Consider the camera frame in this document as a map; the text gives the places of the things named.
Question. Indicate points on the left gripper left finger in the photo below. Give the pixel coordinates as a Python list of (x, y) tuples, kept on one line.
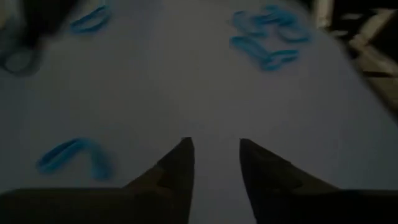
[(124, 205)]

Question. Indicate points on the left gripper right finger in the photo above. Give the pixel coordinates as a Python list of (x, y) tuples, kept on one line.
[(295, 205)]

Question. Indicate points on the blue table mat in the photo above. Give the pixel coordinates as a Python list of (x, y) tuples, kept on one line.
[(186, 93)]

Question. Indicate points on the white bracket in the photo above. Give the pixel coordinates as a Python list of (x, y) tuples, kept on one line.
[(323, 12)]

